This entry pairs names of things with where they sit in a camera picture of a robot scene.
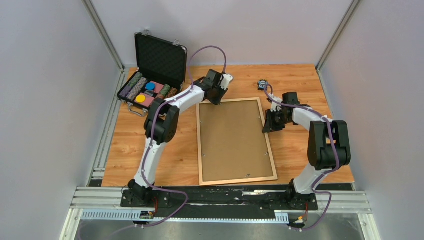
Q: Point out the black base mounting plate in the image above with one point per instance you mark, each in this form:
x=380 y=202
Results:
x=224 y=202

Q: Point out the black poker chip case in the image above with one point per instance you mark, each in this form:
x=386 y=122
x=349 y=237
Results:
x=159 y=61

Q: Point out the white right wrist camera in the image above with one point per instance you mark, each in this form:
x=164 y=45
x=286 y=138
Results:
x=275 y=103

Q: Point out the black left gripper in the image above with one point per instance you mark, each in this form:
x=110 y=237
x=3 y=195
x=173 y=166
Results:
x=217 y=101

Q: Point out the light wooden picture frame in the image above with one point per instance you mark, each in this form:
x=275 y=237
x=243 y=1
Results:
x=238 y=182

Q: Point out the blue round chip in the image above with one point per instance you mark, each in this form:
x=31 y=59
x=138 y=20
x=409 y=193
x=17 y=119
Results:
x=150 y=86

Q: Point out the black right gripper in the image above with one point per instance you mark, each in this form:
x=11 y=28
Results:
x=269 y=125

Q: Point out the aluminium left corner post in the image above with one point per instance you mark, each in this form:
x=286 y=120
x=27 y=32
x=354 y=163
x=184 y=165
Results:
x=89 y=5

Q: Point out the small black blue gadget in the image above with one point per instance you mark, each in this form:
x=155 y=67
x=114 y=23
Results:
x=262 y=85

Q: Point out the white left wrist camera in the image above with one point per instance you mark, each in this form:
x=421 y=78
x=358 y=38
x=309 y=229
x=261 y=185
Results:
x=225 y=81

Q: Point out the aluminium corner post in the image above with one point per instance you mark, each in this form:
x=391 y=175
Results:
x=89 y=5
x=337 y=34

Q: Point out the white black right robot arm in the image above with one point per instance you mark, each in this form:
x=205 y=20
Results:
x=328 y=146

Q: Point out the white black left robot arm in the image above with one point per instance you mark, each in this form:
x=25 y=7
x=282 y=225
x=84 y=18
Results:
x=161 y=127

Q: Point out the aluminium right corner post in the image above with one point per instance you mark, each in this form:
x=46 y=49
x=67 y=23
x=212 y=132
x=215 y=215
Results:
x=337 y=34

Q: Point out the brown cardboard backing board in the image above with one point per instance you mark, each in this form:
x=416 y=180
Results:
x=235 y=139

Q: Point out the aluminium rail frame front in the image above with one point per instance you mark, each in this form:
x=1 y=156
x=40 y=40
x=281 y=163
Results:
x=103 y=203

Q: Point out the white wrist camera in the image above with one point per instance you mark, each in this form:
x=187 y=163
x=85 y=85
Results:
x=275 y=103
x=225 y=81

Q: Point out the yellow round chip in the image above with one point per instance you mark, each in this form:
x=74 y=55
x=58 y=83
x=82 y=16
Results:
x=140 y=98

